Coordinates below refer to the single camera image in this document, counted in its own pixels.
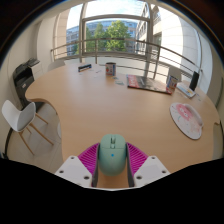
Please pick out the small dark stapler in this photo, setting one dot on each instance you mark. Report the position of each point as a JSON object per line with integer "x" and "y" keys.
{"x": 84, "y": 68}

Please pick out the white table pedestal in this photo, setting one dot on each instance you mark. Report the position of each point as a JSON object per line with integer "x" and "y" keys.
{"x": 59, "y": 130}

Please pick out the black cylindrical speaker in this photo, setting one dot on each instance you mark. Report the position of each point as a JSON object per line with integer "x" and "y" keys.
{"x": 194, "y": 81}

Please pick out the white chair with wooden legs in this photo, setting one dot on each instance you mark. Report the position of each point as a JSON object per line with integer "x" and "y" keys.
{"x": 18, "y": 116}

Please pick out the printed tin can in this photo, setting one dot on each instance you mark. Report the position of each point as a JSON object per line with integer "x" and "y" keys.
{"x": 110, "y": 69}

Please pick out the green leafy trees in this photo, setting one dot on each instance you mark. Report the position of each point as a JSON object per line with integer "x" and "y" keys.
{"x": 115, "y": 33}

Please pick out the white illustrated booklet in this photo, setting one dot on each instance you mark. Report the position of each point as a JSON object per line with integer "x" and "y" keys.
{"x": 185, "y": 90}

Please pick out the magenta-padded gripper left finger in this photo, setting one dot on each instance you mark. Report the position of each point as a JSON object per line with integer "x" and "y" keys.
{"x": 87, "y": 159}

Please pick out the red and dark magazine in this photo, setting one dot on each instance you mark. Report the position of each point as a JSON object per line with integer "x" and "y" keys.
{"x": 146, "y": 83}

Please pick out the metal balcony railing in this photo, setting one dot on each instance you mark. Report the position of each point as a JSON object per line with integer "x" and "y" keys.
{"x": 116, "y": 40}

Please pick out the mint green computer mouse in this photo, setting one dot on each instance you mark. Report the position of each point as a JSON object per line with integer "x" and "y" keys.
{"x": 112, "y": 156}

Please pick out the white printed plant pot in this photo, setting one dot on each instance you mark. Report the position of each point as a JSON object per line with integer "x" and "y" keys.
{"x": 171, "y": 84}

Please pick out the white shell chair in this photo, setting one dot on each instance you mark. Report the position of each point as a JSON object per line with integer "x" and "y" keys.
{"x": 174, "y": 71}
{"x": 56, "y": 65}

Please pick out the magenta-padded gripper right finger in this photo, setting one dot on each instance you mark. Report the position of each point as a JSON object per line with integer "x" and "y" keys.
{"x": 137, "y": 159}

